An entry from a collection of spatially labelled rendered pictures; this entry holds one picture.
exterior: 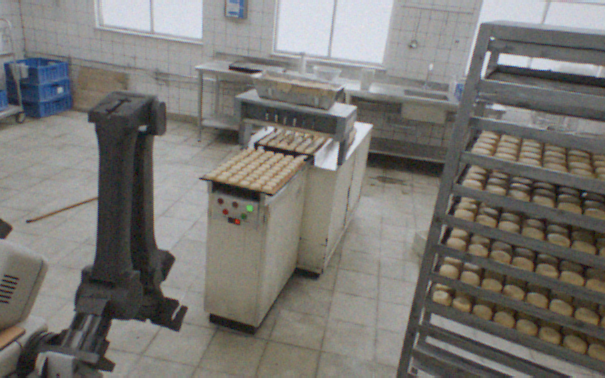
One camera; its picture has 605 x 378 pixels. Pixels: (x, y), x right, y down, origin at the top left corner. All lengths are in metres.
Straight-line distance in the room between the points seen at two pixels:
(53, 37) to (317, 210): 5.17
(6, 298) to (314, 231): 2.39
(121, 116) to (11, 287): 0.36
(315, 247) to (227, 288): 0.76
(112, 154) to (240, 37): 5.48
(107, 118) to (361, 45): 5.40
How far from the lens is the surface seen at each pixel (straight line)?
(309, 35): 6.27
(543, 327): 1.57
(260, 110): 3.16
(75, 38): 7.33
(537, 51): 1.26
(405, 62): 6.13
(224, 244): 2.64
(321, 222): 3.16
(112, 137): 0.95
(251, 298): 2.73
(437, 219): 1.34
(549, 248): 1.37
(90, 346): 1.01
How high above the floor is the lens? 1.86
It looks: 22 degrees down
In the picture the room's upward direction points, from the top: 7 degrees clockwise
